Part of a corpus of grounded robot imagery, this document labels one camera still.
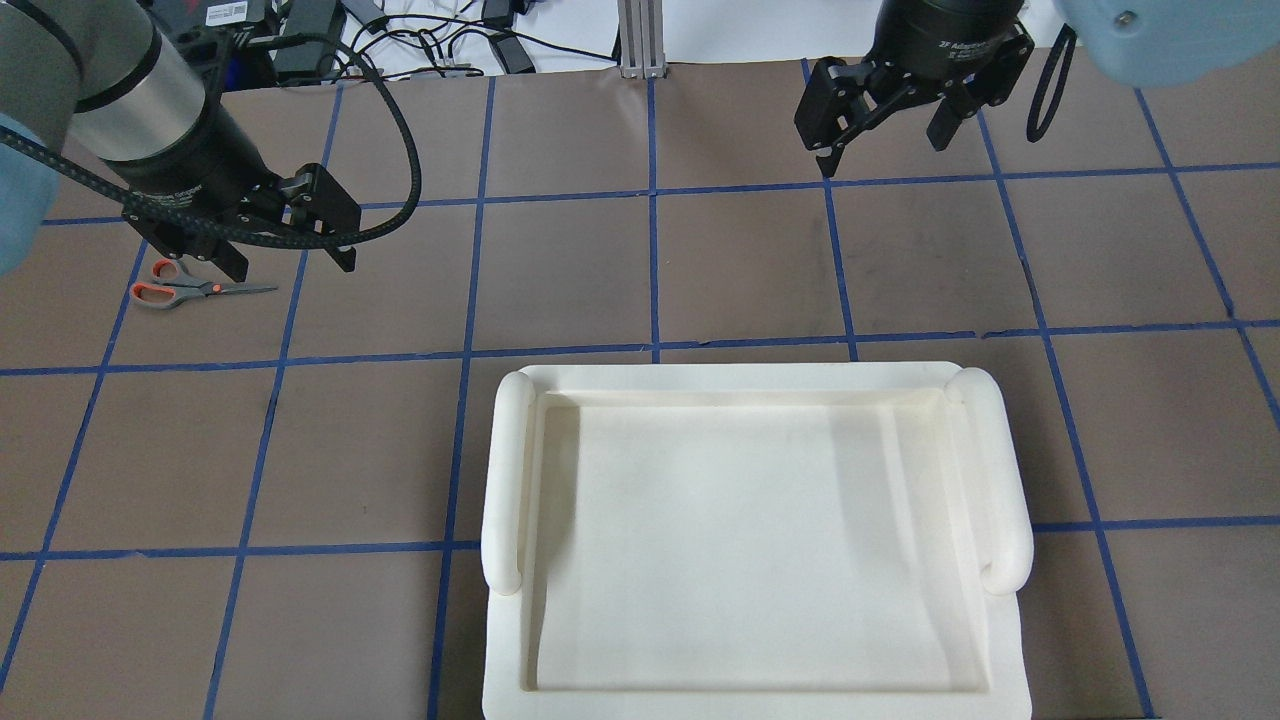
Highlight black electronics box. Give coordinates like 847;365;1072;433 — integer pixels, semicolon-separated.
150;0;346;86

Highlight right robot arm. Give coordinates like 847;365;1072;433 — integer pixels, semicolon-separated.
794;1;1279;178

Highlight orange grey scissors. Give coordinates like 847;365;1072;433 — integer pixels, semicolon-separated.
129;258;278;310

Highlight black power brick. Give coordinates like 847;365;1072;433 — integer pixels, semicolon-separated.
488;33;538;76

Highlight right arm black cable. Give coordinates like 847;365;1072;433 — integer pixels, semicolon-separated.
1027;22;1079;143

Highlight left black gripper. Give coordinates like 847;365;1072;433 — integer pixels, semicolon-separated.
108;108;361;283

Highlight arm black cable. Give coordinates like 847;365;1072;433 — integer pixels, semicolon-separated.
1027;22;1079;143
0;33;422;247

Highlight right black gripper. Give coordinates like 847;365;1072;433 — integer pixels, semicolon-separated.
794;1;1030;179

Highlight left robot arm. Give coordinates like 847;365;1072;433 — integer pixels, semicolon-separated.
3;1;361;281

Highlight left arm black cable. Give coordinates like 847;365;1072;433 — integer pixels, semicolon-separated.
0;33;422;247

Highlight white foam tray box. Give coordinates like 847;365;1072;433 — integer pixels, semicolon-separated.
480;361;1034;719

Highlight aluminium frame post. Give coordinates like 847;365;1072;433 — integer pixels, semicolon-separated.
617;0;668;79

